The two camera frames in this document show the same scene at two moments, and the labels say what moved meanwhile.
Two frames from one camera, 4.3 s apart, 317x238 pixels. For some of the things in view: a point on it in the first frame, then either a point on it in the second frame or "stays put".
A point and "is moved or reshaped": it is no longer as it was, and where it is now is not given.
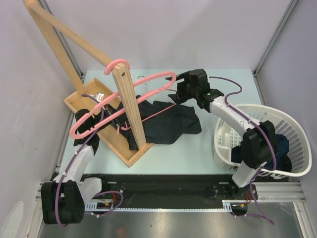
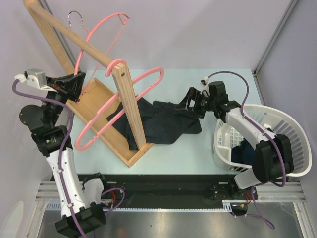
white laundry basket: x=228 y=135 stays put
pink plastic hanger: x=74 y=133 is moved or reshaped
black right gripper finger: x=179 y=77 → x=193 y=95
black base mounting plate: x=172 y=191 stays put
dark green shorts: x=162 y=122 stays put
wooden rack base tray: x=89 y=99 stays put
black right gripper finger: x=180 y=97 → x=194 y=108
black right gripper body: x=185 y=87 → x=207 y=105
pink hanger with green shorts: x=164 y=122 → x=122 y=16
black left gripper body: x=108 y=111 → x=59 y=93
